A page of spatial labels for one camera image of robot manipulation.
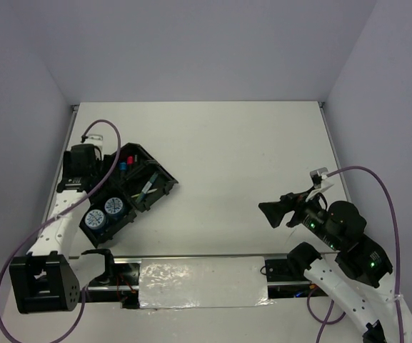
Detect yellow clear slim highlighter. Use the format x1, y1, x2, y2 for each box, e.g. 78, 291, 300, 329
131, 189, 158, 198

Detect black four-compartment organizer tray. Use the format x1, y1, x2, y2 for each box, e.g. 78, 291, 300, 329
79, 143, 178, 247

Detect blue white round tub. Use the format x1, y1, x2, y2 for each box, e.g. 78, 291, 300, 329
104, 197, 127, 222

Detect blue clear slim highlighter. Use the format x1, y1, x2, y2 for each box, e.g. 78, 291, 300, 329
136, 172, 158, 203

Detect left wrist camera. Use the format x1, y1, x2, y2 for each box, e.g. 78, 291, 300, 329
81, 133, 104, 151

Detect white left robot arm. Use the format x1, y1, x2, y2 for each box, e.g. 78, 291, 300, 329
9, 137, 117, 314

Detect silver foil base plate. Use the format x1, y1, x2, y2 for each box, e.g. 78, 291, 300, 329
139, 257, 272, 309

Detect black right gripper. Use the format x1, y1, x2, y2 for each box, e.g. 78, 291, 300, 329
256, 184, 341, 248

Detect blue cap black highlighter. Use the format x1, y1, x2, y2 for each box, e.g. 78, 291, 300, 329
119, 162, 127, 177

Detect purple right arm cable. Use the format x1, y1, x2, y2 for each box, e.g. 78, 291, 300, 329
305, 166, 406, 343

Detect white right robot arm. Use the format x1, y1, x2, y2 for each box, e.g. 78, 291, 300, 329
258, 192, 412, 342

